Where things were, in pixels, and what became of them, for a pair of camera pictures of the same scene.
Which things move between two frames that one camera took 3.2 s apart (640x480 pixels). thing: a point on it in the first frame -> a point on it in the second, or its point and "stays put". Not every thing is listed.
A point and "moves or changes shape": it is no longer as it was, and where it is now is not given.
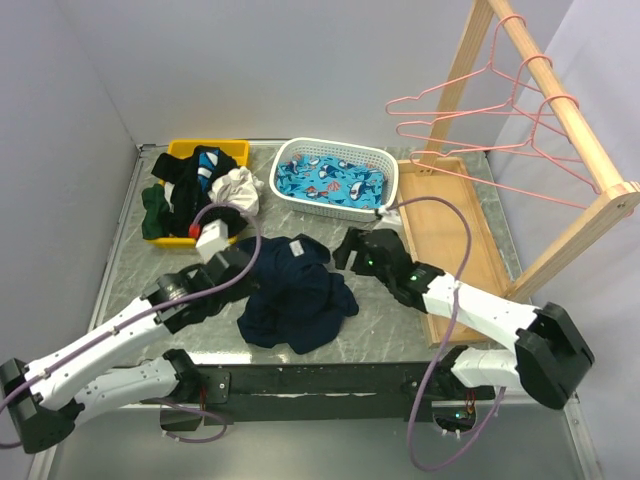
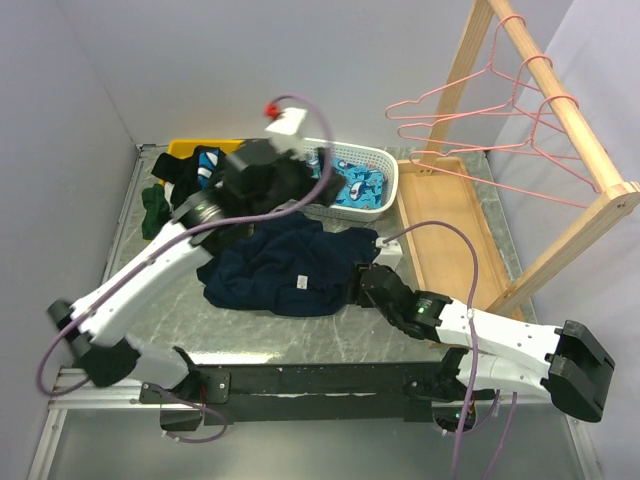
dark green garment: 155,224 stays put
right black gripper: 350,242 -> 362,299
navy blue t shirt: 297,301 moves or changes shape
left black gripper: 245,288 -> 327,193
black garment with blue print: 192,179 stays put
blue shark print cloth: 331,180 stays put
